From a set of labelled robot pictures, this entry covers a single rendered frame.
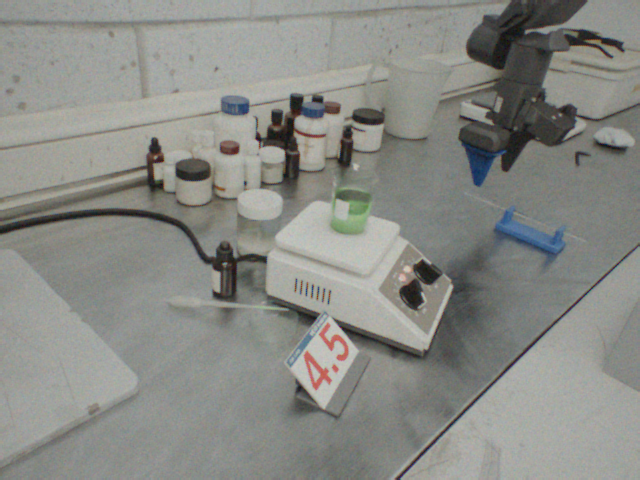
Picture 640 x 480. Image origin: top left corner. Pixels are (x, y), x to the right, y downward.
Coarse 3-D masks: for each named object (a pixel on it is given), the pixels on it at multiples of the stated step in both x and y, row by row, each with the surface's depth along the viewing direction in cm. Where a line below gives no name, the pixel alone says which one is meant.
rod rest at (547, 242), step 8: (512, 208) 86; (504, 216) 85; (512, 216) 87; (496, 224) 86; (504, 224) 86; (512, 224) 86; (520, 224) 87; (512, 232) 85; (520, 232) 84; (528, 232) 84; (536, 232) 85; (560, 232) 81; (528, 240) 83; (536, 240) 83; (544, 240) 83; (552, 240) 81; (560, 240) 83; (544, 248) 82; (552, 248) 81; (560, 248) 82
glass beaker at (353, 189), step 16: (336, 176) 59; (352, 176) 63; (368, 176) 62; (336, 192) 60; (352, 192) 59; (368, 192) 59; (336, 208) 61; (352, 208) 60; (368, 208) 61; (336, 224) 62; (352, 224) 61; (368, 224) 62
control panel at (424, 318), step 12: (408, 252) 65; (396, 264) 62; (408, 264) 64; (396, 276) 61; (408, 276) 62; (444, 276) 67; (384, 288) 58; (396, 288) 60; (432, 288) 64; (444, 288) 65; (396, 300) 58; (432, 300) 62; (408, 312) 58; (420, 312) 59; (432, 312) 61; (420, 324) 58; (432, 324) 59
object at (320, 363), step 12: (324, 324) 56; (324, 336) 56; (336, 336) 57; (312, 348) 54; (324, 348) 55; (336, 348) 56; (348, 348) 57; (300, 360) 52; (312, 360) 53; (324, 360) 54; (336, 360) 55; (300, 372) 51; (312, 372) 52; (324, 372) 53; (336, 372) 54; (312, 384) 51; (324, 384) 52; (324, 396) 52
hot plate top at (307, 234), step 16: (320, 208) 68; (288, 224) 63; (304, 224) 64; (320, 224) 64; (384, 224) 66; (288, 240) 60; (304, 240) 61; (320, 240) 61; (336, 240) 61; (352, 240) 62; (368, 240) 62; (384, 240) 62; (320, 256) 58; (336, 256) 58; (352, 256) 59; (368, 256) 59; (368, 272) 57
